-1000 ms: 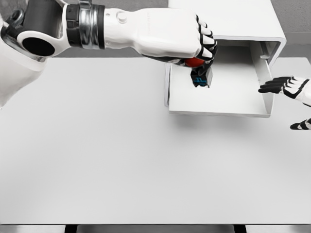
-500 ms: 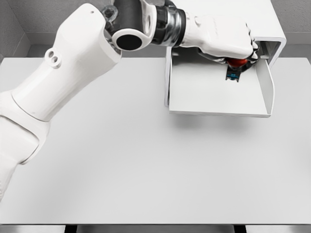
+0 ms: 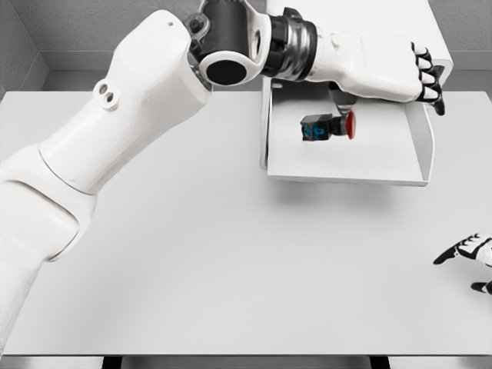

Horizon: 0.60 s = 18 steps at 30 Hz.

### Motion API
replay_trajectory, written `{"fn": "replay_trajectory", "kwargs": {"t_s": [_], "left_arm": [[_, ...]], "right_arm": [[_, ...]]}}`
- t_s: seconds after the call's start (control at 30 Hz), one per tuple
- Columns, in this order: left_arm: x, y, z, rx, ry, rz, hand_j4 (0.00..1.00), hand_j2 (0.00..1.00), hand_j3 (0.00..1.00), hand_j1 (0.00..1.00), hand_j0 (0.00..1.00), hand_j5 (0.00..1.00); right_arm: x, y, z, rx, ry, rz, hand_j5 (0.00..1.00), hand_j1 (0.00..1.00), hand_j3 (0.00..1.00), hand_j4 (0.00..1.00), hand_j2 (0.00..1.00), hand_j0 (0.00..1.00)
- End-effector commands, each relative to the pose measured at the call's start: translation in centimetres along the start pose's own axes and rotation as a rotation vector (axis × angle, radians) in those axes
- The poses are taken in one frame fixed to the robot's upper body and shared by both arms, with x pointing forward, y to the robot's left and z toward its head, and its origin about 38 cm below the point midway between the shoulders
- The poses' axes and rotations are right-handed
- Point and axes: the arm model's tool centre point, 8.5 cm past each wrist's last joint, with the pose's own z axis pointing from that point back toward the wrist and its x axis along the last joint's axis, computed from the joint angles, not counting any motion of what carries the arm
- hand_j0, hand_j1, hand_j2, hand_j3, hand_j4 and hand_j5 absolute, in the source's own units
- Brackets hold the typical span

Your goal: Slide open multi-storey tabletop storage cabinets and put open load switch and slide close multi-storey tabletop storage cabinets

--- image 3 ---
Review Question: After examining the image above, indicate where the white cabinet drawer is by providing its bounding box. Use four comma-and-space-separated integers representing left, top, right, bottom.
260, 76, 436, 188

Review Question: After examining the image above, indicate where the black load switch red button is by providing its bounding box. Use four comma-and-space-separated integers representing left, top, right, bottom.
299, 110, 357, 144

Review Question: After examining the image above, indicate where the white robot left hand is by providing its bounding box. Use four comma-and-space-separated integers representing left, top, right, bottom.
327, 32, 447, 117

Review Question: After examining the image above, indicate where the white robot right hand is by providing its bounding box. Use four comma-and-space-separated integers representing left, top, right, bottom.
433, 231, 492, 297

